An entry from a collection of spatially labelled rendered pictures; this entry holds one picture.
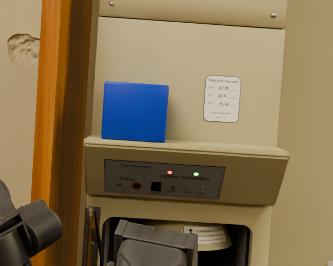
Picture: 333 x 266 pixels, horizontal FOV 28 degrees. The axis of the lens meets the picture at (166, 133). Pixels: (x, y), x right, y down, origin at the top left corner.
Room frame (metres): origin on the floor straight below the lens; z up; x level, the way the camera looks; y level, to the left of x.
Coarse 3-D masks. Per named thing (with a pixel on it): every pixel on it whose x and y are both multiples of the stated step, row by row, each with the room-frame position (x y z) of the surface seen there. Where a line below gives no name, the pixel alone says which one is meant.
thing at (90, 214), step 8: (88, 208) 1.09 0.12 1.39; (88, 216) 1.05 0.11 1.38; (88, 224) 1.02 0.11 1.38; (88, 232) 0.99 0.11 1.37; (88, 240) 0.96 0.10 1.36; (96, 240) 0.85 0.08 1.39; (88, 248) 0.94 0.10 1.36; (96, 248) 0.82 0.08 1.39; (88, 256) 0.91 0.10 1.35; (96, 256) 0.81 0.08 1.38; (88, 264) 0.89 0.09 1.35; (96, 264) 0.81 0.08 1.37
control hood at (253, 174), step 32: (96, 160) 1.04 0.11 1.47; (128, 160) 1.04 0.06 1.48; (160, 160) 1.04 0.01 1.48; (192, 160) 1.03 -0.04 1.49; (224, 160) 1.03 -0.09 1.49; (256, 160) 1.03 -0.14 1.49; (288, 160) 1.03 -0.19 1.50; (96, 192) 1.10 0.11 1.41; (224, 192) 1.09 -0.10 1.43; (256, 192) 1.09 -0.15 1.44
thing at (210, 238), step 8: (144, 224) 1.23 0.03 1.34; (152, 224) 1.19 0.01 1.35; (160, 224) 1.18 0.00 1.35; (168, 224) 1.17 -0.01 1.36; (176, 224) 1.17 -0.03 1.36; (184, 224) 1.16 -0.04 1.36; (192, 224) 1.16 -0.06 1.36; (200, 224) 1.17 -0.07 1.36; (208, 224) 1.17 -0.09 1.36; (216, 224) 1.19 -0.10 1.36; (224, 224) 1.21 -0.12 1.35; (160, 232) 1.17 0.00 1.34; (184, 232) 1.16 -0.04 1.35; (192, 232) 1.16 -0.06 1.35; (200, 232) 1.16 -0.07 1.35; (208, 232) 1.17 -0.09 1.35; (216, 232) 1.18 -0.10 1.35; (224, 232) 1.20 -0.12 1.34; (200, 240) 1.16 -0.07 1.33; (208, 240) 1.16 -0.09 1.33; (216, 240) 1.17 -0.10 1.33; (224, 240) 1.19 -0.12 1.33; (200, 248) 1.15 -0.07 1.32; (208, 248) 1.16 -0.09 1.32; (216, 248) 1.16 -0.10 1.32; (224, 248) 1.18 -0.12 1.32
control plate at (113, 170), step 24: (120, 168) 1.05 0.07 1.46; (144, 168) 1.05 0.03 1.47; (168, 168) 1.05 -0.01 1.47; (192, 168) 1.05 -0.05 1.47; (216, 168) 1.04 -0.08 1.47; (120, 192) 1.10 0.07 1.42; (144, 192) 1.09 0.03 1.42; (168, 192) 1.09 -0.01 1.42; (192, 192) 1.09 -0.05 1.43; (216, 192) 1.09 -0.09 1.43
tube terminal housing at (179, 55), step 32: (128, 32) 1.13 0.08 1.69; (160, 32) 1.13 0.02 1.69; (192, 32) 1.13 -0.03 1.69; (224, 32) 1.13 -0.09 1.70; (256, 32) 1.14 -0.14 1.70; (96, 64) 1.13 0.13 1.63; (128, 64) 1.13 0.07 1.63; (160, 64) 1.13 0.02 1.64; (192, 64) 1.13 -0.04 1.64; (224, 64) 1.13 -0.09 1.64; (256, 64) 1.14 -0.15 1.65; (96, 96) 1.13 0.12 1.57; (192, 96) 1.13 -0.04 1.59; (256, 96) 1.14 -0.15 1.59; (96, 128) 1.13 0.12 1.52; (192, 128) 1.13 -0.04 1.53; (224, 128) 1.13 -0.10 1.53; (256, 128) 1.14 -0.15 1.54; (256, 224) 1.14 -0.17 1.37; (256, 256) 1.14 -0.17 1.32
